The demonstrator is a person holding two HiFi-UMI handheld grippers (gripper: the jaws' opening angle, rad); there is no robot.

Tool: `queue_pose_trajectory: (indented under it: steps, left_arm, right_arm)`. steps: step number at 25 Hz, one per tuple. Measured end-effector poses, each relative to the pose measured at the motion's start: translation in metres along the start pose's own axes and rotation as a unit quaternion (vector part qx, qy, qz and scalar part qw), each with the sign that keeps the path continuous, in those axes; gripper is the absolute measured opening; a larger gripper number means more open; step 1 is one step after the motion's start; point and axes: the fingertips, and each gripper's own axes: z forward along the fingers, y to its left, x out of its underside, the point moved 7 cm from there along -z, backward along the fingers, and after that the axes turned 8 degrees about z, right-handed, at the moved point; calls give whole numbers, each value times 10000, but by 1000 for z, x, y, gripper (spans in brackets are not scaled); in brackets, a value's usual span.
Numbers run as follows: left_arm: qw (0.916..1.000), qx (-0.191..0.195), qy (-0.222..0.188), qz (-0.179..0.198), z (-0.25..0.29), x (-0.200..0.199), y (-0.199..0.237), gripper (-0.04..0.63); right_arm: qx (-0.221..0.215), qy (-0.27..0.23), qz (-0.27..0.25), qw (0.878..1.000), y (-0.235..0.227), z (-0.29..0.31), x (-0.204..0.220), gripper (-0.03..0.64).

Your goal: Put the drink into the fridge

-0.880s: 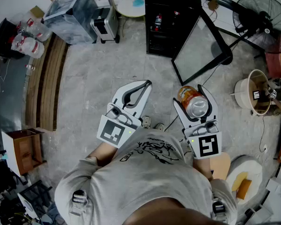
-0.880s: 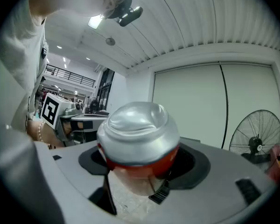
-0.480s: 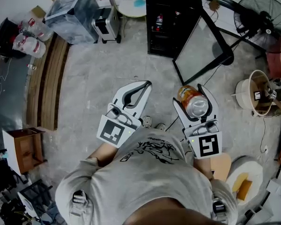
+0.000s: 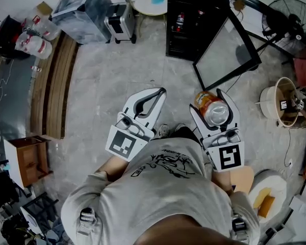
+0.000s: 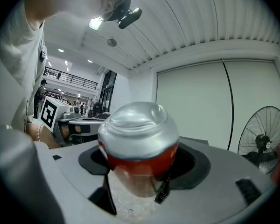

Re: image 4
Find grey marbled cabinet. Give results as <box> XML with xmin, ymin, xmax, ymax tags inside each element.
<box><xmin>52</xmin><ymin>0</ymin><xmax>113</xmax><ymax>45</ymax></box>

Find silver suitcase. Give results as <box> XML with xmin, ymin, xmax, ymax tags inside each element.
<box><xmin>104</xmin><ymin>3</ymin><xmax>138</xmax><ymax>45</ymax></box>

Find person's left forearm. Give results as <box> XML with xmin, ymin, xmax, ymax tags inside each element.
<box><xmin>95</xmin><ymin>154</ymin><xmax>134</xmax><ymax>182</ymax></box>

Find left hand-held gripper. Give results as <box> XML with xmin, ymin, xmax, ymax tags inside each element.
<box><xmin>105</xmin><ymin>86</ymin><xmax>167</xmax><ymax>162</ymax></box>

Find red chair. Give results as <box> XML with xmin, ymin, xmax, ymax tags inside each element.
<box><xmin>293</xmin><ymin>41</ymin><xmax>306</xmax><ymax>88</ymax></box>

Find black standing fan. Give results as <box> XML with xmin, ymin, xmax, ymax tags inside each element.
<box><xmin>254</xmin><ymin>0</ymin><xmax>306</xmax><ymax>66</ymax></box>

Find black floor cable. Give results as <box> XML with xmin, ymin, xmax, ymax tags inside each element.
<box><xmin>284</xmin><ymin>128</ymin><xmax>294</xmax><ymax>167</ymax></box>

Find dark red-cap bottle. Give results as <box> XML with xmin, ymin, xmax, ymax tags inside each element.
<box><xmin>196</xmin><ymin>9</ymin><xmax>205</xmax><ymax>27</ymax></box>

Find small wooden cabinet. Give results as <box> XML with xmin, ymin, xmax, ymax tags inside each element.
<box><xmin>3</xmin><ymin>135</ymin><xmax>54</xmax><ymax>189</ymax></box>

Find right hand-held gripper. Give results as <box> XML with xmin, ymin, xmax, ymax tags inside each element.
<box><xmin>189</xmin><ymin>88</ymin><xmax>246</xmax><ymax>173</ymax></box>

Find round white table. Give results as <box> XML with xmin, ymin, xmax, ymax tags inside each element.
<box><xmin>129</xmin><ymin>0</ymin><xmax>169</xmax><ymax>17</ymax></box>

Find grey harness buckle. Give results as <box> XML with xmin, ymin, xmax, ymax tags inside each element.
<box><xmin>231</xmin><ymin>213</ymin><xmax>249</xmax><ymax>242</ymax></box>
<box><xmin>76</xmin><ymin>207</ymin><xmax>99</xmax><ymax>237</ymax></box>

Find person's right forearm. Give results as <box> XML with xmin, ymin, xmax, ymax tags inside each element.
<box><xmin>211</xmin><ymin>170</ymin><xmax>235</xmax><ymax>197</ymax></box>

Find white round cushion stool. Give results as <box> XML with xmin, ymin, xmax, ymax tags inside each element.
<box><xmin>248</xmin><ymin>169</ymin><xmax>288</xmax><ymax>224</ymax></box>

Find red label bottle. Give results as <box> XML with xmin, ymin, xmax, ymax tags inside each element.
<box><xmin>175</xmin><ymin>12</ymin><xmax>185</xmax><ymax>33</ymax></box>

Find curved wooden step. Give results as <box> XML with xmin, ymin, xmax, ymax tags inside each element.
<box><xmin>30</xmin><ymin>31</ymin><xmax>80</xmax><ymax>140</ymax></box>

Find orange drink can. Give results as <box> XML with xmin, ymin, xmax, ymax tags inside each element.
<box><xmin>194</xmin><ymin>90</ymin><xmax>231</xmax><ymax>127</ymax></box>

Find large clear water bottle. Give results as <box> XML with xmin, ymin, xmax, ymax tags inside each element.
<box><xmin>14</xmin><ymin>32</ymin><xmax>53</xmax><ymax>59</ymax></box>
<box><xmin>22</xmin><ymin>7</ymin><xmax>60</xmax><ymax>41</ymax></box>

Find person's grey printed shirt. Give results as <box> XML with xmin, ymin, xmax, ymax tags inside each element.
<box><xmin>60</xmin><ymin>136</ymin><xmax>261</xmax><ymax>245</ymax></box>

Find beige chair seat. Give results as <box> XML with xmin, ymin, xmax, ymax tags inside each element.
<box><xmin>230</xmin><ymin>166</ymin><xmax>255</xmax><ymax>194</ymax></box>

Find white cable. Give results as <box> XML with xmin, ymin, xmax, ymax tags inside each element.
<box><xmin>0</xmin><ymin>59</ymin><xmax>15</xmax><ymax>132</ymax></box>

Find yellow cloth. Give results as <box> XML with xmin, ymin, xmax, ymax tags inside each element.
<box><xmin>253</xmin><ymin>187</ymin><xmax>276</xmax><ymax>218</ymax></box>

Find beige round bucket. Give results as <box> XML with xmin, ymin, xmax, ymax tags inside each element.
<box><xmin>254</xmin><ymin>77</ymin><xmax>301</xmax><ymax>128</ymax></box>

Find person's left shoe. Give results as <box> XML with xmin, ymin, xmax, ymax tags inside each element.
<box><xmin>158</xmin><ymin>124</ymin><xmax>170</xmax><ymax>139</ymax></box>

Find black glass-door fridge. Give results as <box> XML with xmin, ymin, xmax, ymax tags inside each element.
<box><xmin>165</xmin><ymin>0</ymin><xmax>262</xmax><ymax>92</ymax></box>

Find person's black trousers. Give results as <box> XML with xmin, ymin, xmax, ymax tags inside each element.
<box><xmin>168</xmin><ymin>126</ymin><xmax>202</xmax><ymax>146</ymax></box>

